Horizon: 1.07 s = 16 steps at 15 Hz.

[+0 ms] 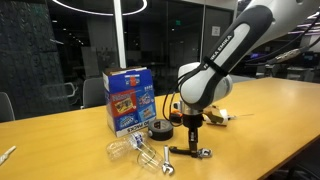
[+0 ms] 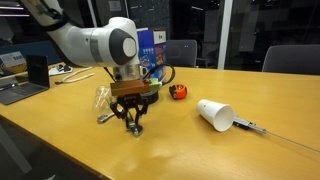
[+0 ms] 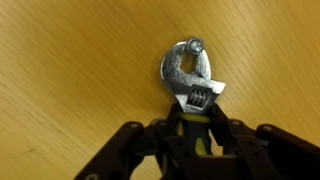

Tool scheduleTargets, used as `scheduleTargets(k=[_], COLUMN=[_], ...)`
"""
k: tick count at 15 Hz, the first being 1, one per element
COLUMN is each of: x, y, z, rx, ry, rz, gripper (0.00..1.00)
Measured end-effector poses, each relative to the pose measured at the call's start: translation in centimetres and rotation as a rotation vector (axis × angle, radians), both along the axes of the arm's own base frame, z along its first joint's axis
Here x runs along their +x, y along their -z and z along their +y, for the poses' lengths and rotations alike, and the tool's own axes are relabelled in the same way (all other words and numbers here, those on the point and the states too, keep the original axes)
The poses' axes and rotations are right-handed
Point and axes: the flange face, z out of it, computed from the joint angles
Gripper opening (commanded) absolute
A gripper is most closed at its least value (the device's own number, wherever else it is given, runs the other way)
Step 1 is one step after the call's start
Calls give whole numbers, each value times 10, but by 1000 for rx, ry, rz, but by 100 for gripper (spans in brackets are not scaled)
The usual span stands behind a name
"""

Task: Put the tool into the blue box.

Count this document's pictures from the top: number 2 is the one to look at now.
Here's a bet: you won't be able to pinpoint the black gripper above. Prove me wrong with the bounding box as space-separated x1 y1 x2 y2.
110 93 150 135

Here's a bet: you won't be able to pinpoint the blue printed cardboard box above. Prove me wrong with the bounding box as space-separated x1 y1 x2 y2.
136 27 168 83

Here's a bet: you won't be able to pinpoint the metal tool with thin rod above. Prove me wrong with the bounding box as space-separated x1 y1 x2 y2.
232 115 320 155

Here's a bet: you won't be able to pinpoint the metal spoon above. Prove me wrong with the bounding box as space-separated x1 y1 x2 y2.
96 112 118 125

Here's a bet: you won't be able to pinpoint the clear plastic bottle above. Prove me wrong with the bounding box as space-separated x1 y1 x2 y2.
91 85 115 113

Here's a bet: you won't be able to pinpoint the orange red small toy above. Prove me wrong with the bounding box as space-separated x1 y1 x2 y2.
168 83 188 101

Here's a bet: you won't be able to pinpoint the gray office chair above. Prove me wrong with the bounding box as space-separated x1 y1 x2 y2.
165 39 199 69
261 43 320 76

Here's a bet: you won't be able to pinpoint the white paper cup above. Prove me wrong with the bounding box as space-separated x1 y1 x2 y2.
195 98 236 133

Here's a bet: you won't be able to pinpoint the black glasses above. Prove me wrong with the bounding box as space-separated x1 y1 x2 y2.
56 63 73 73

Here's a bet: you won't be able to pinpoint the white cloth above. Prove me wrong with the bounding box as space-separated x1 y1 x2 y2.
47 64 74 77

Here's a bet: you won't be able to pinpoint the dark gray laptop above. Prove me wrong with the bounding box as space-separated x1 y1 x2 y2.
0 54 51 106

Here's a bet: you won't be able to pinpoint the blue partition panel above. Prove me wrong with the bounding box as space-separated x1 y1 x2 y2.
0 39 65 66

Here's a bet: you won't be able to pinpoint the white sign card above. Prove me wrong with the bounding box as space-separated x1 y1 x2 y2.
0 50 28 75

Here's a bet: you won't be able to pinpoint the brown wrist camera box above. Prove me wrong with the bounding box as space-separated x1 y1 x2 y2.
110 77 164 98

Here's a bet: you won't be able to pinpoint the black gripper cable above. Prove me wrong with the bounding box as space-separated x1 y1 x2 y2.
145 62 177 88

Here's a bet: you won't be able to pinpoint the white cord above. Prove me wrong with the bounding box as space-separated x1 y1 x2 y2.
54 66 96 86

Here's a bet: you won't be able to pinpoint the white wall notice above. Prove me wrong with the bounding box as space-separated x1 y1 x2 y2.
107 0 123 12

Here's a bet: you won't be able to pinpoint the white window post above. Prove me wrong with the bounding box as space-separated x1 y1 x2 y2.
216 0 234 71

